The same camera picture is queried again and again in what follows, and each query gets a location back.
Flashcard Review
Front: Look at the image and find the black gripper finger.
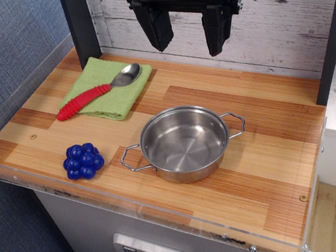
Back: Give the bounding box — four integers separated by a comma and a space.
201, 4, 232, 57
131, 0, 174, 52

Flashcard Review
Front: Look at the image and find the red handled metal spoon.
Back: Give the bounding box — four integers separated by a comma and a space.
57, 63, 141, 121

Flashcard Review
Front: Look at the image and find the green folded cloth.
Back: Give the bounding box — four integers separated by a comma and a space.
57, 57, 152, 121

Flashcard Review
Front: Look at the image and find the stainless steel pot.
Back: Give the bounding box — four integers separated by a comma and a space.
121, 105, 245, 184

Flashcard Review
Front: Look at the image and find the blue plastic grape cluster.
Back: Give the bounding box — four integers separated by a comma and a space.
63, 142, 105, 180

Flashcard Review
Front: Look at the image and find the clear acrylic table guard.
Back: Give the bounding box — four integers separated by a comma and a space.
0, 31, 325, 252

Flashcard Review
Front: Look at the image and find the grey toy fridge cabinet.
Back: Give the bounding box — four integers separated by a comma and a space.
36, 190, 255, 252

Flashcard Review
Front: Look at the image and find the black left frame post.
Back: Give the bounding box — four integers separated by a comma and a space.
60, 0, 102, 69

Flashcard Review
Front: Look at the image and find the black frame post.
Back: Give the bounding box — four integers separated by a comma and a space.
316, 0, 336, 106
60, 0, 102, 69

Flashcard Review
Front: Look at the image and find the black right frame post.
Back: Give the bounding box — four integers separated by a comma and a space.
316, 0, 336, 106

